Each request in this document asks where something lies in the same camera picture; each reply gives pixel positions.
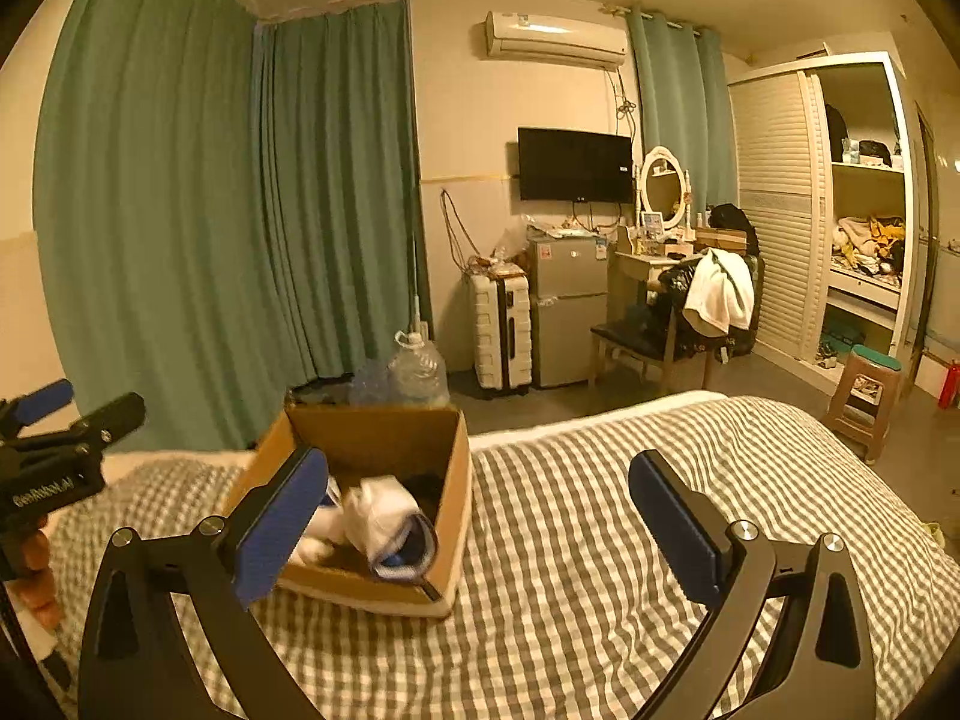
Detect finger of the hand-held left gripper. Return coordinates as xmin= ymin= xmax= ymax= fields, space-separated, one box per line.
xmin=22 ymin=392 xmax=147 ymax=458
xmin=0 ymin=380 xmax=74 ymax=428

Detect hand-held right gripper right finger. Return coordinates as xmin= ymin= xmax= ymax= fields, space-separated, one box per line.
xmin=628 ymin=450 xmax=878 ymax=720

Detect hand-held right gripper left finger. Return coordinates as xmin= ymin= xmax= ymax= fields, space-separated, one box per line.
xmin=79 ymin=444 xmax=331 ymax=720

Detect white sock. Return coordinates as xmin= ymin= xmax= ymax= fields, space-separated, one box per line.
xmin=292 ymin=474 xmax=440 ymax=586

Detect brown cardboard box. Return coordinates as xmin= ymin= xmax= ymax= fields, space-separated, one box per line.
xmin=221 ymin=403 xmax=473 ymax=620

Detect person's left hand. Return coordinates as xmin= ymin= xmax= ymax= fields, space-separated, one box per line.
xmin=19 ymin=529 xmax=65 ymax=631

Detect grey checkered blanket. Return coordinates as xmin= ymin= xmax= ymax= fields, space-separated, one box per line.
xmin=52 ymin=394 xmax=960 ymax=720

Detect white mattress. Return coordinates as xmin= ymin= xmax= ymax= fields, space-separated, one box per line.
xmin=471 ymin=390 xmax=728 ymax=455

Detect crumpled clear plastic bottle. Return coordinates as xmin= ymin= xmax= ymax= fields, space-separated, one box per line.
xmin=349 ymin=367 xmax=398 ymax=406

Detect wooden chair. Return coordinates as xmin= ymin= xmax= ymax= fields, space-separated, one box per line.
xmin=589 ymin=247 xmax=758 ymax=410

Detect large clear water bottle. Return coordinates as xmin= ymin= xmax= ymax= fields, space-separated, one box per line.
xmin=386 ymin=330 xmax=451 ymax=410

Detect green curtain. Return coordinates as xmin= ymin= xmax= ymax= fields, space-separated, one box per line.
xmin=34 ymin=0 xmax=301 ymax=451
xmin=626 ymin=7 xmax=740 ymax=211
xmin=255 ymin=0 xmax=434 ymax=383

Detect black garment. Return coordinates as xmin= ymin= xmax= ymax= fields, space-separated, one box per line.
xmin=649 ymin=259 xmax=706 ymax=357

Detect green topped plastic stool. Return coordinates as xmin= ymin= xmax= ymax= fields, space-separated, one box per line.
xmin=821 ymin=345 xmax=905 ymax=462

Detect silver small fridge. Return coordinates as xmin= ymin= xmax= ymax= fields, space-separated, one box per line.
xmin=527 ymin=234 xmax=610 ymax=389

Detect white garment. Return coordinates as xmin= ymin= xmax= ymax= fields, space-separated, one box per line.
xmin=684 ymin=247 xmax=756 ymax=337

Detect white suitcase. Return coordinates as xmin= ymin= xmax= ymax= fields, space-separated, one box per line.
xmin=465 ymin=270 xmax=533 ymax=398

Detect white dressing table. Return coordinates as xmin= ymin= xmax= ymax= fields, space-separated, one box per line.
xmin=611 ymin=229 xmax=751 ymax=361

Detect clear plastic bag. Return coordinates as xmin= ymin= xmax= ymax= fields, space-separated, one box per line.
xmin=469 ymin=225 xmax=530 ymax=275

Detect white louvred wardrobe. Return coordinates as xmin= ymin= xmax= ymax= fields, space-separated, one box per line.
xmin=727 ymin=52 xmax=931 ymax=391

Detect white oval vanity mirror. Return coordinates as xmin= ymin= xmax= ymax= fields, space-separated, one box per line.
xmin=637 ymin=146 xmax=692 ymax=233

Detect pile of yellow clothes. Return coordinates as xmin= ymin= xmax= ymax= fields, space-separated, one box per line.
xmin=832 ymin=214 xmax=908 ymax=271

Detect white air conditioner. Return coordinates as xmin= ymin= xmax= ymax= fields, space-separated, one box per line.
xmin=484 ymin=11 xmax=629 ymax=72

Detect wall cables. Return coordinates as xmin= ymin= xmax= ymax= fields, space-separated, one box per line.
xmin=439 ymin=187 xmax=473 ymax=271

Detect black wall television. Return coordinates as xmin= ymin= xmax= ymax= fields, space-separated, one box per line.
xmin=517 ymin=127 xmax=635 ymax=205

